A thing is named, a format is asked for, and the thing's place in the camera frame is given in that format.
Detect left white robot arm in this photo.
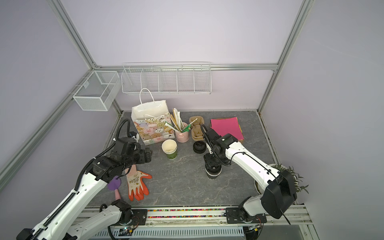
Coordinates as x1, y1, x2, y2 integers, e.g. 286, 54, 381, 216
16, 126, 152, 240

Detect brown pulp cup carrier stack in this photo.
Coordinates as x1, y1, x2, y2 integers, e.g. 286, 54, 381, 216
189, 116, 205, 142

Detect long white wire shelf basket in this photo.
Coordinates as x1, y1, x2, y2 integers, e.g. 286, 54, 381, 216
121, 62, 212, 94

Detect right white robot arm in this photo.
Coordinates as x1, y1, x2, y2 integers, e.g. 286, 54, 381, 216
201, 125, 297, 223

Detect black paper coffee cup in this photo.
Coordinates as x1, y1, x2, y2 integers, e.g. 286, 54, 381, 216
206, 169, 222, 180

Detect potted green plant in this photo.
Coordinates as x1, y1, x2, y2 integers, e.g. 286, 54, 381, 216
248, 163, 309, 195

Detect purple pink silicone spatula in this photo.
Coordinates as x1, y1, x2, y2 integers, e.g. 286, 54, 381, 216
107, 176, 121, 200

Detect stack of black cup lids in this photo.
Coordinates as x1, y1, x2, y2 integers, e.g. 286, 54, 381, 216
193, 141, 207, 154

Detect green paper coffee cup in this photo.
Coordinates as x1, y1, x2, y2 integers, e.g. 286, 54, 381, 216
162, 139, 178, 160

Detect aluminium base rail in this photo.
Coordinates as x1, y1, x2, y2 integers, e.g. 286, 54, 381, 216
41, 202, 319, 240

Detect orange white work glove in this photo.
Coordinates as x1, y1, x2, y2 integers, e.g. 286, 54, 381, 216
126, 165, 153, 201

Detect pink cup of stirrers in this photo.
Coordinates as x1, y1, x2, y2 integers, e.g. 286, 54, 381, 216
165, 108, 198, 143

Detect small white mesh basket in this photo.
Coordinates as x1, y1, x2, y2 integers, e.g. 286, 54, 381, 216
73, 71, 122, 112

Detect white cartoon paper gift bag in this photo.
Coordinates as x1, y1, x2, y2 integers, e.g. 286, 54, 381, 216
131, 98, 175, 146

